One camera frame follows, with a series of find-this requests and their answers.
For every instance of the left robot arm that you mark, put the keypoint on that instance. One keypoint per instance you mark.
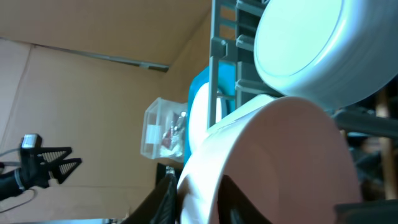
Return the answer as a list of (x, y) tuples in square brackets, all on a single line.
[(11, 184)]

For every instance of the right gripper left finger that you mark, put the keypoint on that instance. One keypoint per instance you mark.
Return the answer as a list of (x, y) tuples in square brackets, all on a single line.
[(159, 207)]

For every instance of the pink plate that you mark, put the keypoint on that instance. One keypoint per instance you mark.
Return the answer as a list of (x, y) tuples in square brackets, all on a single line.
[(198, 118)]

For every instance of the clear plastic bin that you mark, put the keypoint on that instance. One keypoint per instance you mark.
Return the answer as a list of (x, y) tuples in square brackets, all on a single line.
[(155, 125)]

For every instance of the black plastic tray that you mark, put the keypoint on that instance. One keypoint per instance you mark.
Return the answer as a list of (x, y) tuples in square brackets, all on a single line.
[(162, 170)]

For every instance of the grey bowl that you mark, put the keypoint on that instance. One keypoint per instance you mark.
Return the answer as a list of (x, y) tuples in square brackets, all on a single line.
[(332, 52)]

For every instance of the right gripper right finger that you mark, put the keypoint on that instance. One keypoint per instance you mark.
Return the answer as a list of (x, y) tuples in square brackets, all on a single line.
[(234, 207)]

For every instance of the teal serving tray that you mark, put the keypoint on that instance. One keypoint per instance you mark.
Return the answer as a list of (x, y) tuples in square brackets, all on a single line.
[(226, 83)]

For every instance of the grey dishwasher rack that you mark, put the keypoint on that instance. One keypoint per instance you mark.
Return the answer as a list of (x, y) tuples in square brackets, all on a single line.
[(241, 53)]

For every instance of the pink bowl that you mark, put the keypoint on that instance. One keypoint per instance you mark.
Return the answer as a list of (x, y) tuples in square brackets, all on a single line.
[(288, 158)]

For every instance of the white napkin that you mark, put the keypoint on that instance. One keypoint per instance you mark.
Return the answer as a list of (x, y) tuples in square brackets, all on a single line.
[(175, 153)]

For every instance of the red snack wrapper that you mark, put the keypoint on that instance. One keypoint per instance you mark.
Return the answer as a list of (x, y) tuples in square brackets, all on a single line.
[(174, 134)]

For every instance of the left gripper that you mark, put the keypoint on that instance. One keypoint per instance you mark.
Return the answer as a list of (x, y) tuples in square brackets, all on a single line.
[(34, 172)]

